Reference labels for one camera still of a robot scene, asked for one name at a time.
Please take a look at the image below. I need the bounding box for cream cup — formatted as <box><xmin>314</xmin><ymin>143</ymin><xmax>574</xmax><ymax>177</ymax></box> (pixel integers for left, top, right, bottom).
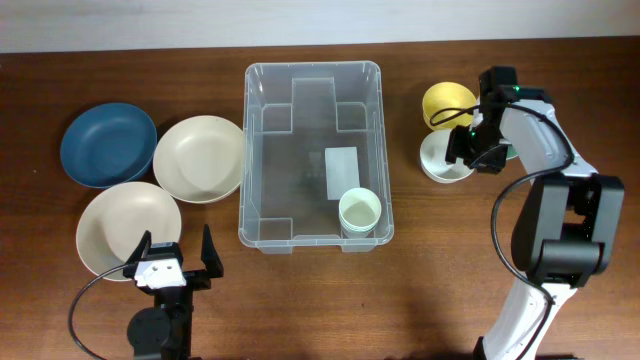
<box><xmin>338</xmin><ymin>188</ymin><xmax>382</xmax><ymax>221</ymax></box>

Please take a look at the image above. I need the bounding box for dark blue bowl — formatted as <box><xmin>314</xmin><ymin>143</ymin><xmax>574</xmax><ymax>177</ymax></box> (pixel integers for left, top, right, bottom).
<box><xmin>60</xmin><ymin>102</ymin><xmax>158</xmax><ymax>189</ymax></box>

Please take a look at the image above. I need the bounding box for white label in bin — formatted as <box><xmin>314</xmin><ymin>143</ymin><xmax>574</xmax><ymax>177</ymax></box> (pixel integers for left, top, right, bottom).
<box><xmin>325</xmin><ymin>147</ymin><xmax>360</xmax><ymax>200</ymax></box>

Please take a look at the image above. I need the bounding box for white small bowl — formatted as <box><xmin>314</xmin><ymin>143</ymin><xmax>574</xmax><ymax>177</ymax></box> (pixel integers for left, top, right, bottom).
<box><xmin>420</xmin><ymin>129</ymin><xmax>473</xmax><ymax>184</ymax></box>

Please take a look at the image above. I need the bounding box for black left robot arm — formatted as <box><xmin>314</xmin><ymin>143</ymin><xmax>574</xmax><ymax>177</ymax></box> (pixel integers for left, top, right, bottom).
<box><xmin>123</xmin><ymin>226</ymin><xmax>224</xmax><ymax>359</ymax></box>

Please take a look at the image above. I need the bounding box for yellow small bowl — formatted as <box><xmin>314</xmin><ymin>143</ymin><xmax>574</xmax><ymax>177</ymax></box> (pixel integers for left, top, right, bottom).
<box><xmin>422</xmin><ymin>82</ymin><xmax>476</xmax><ymax>131</ymax></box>

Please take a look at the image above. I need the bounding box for beige bowl near gripper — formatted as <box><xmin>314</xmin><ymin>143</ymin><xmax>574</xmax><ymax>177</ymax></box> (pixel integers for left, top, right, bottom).
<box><xmin>76</xmin><ymin>182</ymin><xmax>182</xmax><ymax>275</ymax></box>

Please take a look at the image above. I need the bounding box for clear plastic storage bin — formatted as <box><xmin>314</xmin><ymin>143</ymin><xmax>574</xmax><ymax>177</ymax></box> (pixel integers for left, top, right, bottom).
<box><xmin>238</xmin><ymin>61</ymin><xmax>395</xmax><ymax>254</ymax></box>

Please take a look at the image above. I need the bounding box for mint green small bowl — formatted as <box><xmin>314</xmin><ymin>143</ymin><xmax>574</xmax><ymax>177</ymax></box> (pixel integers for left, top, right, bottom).
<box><xmin>472</xmin><ymin>97</ymin><xmax>520</xmax><ymax>161</ymax></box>

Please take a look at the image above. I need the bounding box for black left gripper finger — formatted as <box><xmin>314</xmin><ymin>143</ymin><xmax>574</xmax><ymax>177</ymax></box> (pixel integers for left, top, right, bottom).
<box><xmin>201</xmin><ymin>224</ymin><xmax>224</xmax><ymax>278</ymax></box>
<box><xmin>126</xmin><ymin>230</ymin><xmax>152</xmax><ymax>265</ymax></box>

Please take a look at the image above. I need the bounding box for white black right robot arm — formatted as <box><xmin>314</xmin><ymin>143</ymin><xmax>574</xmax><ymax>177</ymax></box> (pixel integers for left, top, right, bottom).
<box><xmin>446</xmin><ymin>66</ymin><xmax>625</xmax><ymax>359</ymax></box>

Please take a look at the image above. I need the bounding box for beige bowl near bin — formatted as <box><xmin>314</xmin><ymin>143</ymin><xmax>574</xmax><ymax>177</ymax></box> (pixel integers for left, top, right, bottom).
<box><xmin>153</xmin><ymin>115</ymin><xmax>244</xmax><ymax>204</ymax></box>

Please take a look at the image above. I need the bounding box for grey cup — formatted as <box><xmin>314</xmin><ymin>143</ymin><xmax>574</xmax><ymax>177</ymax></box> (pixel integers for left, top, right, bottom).
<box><xmin>342</xmin><ymin>229</ymin><xmax>372</xmax><ymax>239</ymax></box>

